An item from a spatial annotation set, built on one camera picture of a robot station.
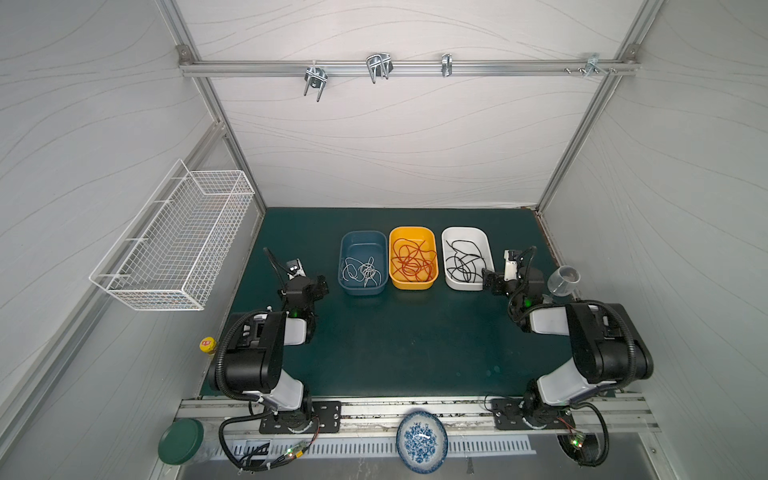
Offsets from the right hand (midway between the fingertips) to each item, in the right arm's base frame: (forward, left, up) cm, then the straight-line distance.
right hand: (505, 262), depth 95 cm
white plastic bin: (+14, +7, -3) cm, 16 cm away
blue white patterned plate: (-49, +27, -6) cm, 56 cm away
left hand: (-7, +63, 0) cm, 64 cm away
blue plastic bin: (+1, +47, -4) cm, 47 cm away
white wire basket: (-20, +86, +25) cm, 92 cm away
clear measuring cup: (-10, -13, +6) cm, 17 cm away
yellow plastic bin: (+13, +29, -3) cm, 32 cm away
